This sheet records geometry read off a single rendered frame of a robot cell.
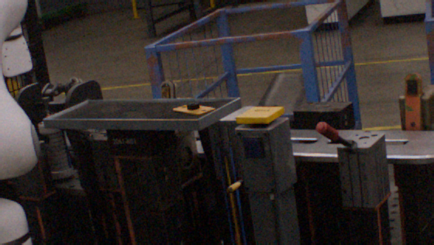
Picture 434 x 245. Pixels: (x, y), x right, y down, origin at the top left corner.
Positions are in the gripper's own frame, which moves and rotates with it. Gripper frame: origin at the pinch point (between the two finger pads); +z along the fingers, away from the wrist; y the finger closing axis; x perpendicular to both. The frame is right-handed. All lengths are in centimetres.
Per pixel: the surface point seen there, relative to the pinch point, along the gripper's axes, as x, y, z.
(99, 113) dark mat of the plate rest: -61, -34, -4
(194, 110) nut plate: -83, -34, -4
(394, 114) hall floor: 39, 364, 112
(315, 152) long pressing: -91, -8, 12
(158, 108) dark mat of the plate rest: -73, -31, -4
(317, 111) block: -82, 13, 9
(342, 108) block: -87, 15, 9
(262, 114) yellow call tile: -97, -35, -4
